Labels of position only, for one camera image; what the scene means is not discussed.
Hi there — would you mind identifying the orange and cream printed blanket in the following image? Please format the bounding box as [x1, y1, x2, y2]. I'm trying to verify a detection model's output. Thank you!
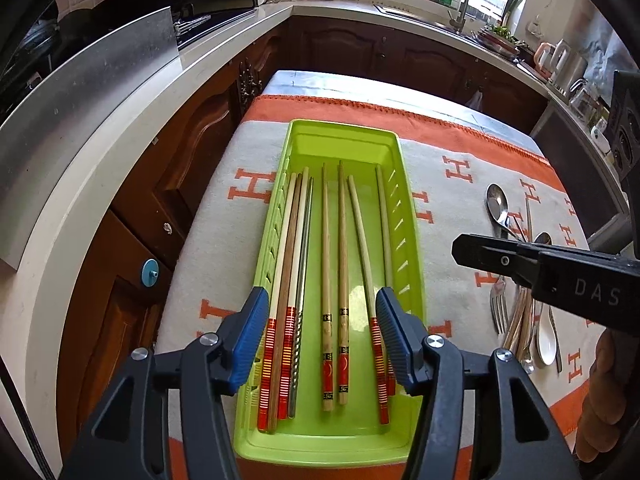
[155, 94, 608, 480]

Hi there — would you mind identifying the brown wooden kitchen cabinet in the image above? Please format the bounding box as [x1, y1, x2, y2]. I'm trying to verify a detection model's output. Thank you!
[287, 15, 548, 121]
[60, 25, 291, 461]

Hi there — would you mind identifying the stainless steel splash panel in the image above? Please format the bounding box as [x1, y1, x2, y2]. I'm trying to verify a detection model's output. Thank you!
[0, 6, 181, 271]

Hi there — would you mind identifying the pale blue table cover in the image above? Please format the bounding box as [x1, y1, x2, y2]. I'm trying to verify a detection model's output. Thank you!
[262, 70, 531, 136]

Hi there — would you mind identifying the person's right hand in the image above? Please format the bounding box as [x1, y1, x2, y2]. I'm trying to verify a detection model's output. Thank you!
[575, 331, 621, 466]

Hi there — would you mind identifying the gas stove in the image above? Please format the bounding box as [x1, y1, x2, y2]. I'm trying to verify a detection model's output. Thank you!
[172, 12, 213, 36]

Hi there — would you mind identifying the steel sink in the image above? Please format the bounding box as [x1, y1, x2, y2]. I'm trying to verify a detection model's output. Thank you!
[375, 2, 471, 31]

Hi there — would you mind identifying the glass pitcher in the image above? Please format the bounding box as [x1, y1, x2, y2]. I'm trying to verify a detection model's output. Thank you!
[570, 77, 601, 116]

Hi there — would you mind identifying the green plastic utensil tray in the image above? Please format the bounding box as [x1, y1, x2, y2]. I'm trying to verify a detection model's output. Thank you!
[234, 119, 427, 466]

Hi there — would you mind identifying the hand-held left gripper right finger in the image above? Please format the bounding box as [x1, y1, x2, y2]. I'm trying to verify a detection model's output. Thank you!
[375, 286, 583, 480]

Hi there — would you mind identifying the white red-striped chopstick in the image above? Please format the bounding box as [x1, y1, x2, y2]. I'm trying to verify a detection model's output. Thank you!
[347, 175, 391, 426]
[256, 172, 298, 432]
[375, 166, 398, 393]
[275, 166, 310, 420]

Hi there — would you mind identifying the grey built-in appliance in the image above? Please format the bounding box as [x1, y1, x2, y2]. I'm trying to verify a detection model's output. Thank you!
[530, 105, 631, 241]

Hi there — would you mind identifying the metal fork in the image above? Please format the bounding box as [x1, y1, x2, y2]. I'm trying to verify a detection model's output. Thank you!
[491, 275, 510, 336]

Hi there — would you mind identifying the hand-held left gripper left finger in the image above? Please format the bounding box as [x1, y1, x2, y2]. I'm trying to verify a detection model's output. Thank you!
[60, 286, 271, 480]

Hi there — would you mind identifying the white and pink kettle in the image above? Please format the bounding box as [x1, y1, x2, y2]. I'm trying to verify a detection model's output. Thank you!
[535, 40, 568, 81]

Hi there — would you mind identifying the metal chopstick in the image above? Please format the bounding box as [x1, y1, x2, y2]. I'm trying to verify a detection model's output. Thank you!
[287, 177, 315, 420]

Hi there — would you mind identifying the metal colander with greens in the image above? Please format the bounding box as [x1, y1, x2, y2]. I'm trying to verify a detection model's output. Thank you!
[477, 25, 521, 56]

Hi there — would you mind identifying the black cooker with handle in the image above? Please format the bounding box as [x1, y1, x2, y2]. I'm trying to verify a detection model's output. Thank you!
[0, 15, 63, 126]

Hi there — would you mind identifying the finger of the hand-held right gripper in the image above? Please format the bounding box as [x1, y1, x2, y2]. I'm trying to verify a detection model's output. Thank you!
[451, 234, 543, 288]

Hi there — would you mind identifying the metal faucet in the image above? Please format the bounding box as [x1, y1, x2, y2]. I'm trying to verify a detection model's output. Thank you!
[450, 0, 473, 31]

